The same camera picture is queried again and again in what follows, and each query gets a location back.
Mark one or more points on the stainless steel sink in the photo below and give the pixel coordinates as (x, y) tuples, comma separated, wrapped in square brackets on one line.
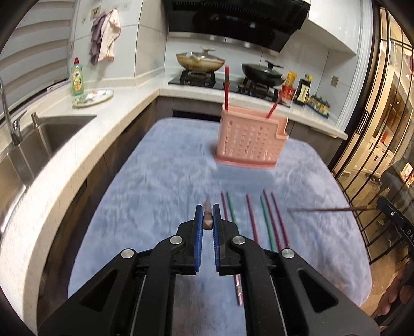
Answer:
[(48, 135)]

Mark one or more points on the black gas stove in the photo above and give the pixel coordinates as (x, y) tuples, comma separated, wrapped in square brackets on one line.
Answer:
[(200, 79)]

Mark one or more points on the white wall socket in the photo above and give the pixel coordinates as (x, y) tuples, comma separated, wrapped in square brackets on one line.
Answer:
[(126, 5)]

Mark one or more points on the purple hanging cloth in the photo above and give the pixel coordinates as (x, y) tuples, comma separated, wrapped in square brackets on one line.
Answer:
[(96, 42)]

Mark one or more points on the brown chopstick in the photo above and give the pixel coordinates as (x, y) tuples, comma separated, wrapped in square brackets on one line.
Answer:
[(207, 216), (323, 210)]

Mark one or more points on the red seasoning jar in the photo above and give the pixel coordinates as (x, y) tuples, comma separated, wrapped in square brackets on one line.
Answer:
[(287, 93)]

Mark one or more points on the row of small spice jars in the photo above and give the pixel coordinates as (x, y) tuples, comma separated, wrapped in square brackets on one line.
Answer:
[(318, 105)]

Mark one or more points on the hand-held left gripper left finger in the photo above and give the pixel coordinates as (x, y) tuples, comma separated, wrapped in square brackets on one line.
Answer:
[(198, 239)]

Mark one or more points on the yellow seasoning packet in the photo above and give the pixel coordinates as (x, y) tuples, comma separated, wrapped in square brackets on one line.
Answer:
[(291, 79)]

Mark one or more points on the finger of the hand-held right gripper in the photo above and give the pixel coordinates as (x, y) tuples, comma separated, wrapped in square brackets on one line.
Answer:
[(396, 219)]

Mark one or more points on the painted ceramic plate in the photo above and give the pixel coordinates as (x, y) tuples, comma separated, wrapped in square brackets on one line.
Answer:
[(92, 98)]

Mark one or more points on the brown wall switch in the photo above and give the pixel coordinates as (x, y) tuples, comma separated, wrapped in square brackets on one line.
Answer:
[(335, 81)]

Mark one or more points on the person's right hand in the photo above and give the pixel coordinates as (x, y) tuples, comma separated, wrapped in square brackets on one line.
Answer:
[(404, 294)]

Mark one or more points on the square wall sticker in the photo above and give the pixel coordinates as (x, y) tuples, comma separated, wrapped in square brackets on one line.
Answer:
[(94, 12)]

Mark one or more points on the black range hood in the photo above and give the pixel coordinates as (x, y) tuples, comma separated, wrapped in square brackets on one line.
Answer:
[(233, 19)]

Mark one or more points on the chrome faucet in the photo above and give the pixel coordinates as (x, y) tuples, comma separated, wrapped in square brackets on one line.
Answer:
[(13, 126)]

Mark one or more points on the black pan with lid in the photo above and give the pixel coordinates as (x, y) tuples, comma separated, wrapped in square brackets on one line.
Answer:
[(263, 72)]

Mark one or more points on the dark soy sauce bottle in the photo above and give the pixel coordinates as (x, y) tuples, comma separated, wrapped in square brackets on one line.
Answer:
[(303, 92)]

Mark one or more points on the white window blind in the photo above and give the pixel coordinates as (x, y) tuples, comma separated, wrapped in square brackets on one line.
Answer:
[(32, 42)]

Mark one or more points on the white upper cabinet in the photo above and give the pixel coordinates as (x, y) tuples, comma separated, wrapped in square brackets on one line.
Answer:
[(336, 22)]

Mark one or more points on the black framed glass door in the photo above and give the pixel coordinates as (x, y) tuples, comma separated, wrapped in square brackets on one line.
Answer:
[(388, 113)]

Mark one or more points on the green dish soap bottle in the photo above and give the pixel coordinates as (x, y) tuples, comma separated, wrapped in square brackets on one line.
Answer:
[(77, 80)]

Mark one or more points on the cream hanging cloth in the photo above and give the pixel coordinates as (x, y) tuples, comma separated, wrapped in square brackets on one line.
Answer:
[(109, 35)]

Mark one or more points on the blue-grey fleece mat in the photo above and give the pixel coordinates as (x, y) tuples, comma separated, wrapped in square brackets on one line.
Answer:
[(161, 194)]

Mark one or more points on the black built-in oven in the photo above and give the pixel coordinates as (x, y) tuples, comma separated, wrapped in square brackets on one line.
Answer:
[(194, 115)]

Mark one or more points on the pink perforated utensil holder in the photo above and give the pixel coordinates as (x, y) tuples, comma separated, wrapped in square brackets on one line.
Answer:
[(249, 142)]

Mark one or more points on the red chopstick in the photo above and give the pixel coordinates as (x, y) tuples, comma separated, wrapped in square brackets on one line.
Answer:
[(273, 108), (227, 87)]

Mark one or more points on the beige wok with lid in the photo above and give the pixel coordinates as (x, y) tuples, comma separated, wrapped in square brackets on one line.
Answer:
[(200, 61)]

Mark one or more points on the green chopstick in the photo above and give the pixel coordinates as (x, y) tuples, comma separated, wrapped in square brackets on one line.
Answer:
[(267, 219), (230, 206)]

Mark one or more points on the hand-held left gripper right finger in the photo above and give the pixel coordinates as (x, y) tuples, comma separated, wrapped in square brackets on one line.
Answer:
[(216, 239)]

